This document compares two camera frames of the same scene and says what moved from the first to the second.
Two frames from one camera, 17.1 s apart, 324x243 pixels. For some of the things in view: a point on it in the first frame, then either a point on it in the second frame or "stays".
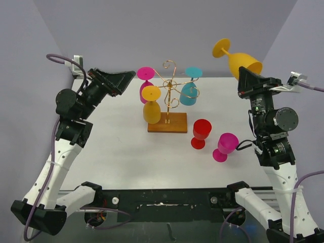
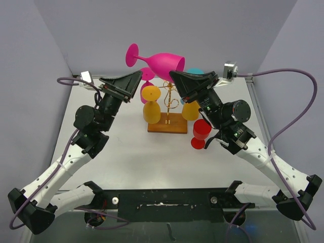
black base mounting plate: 206,205 stays
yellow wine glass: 151,112 stays
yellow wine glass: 236,60 → 190,111
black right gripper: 249,83 → 193,86
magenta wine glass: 227,143 → 160,64
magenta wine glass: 146,73 stays
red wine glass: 201,130 stays
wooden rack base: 170,122 stays
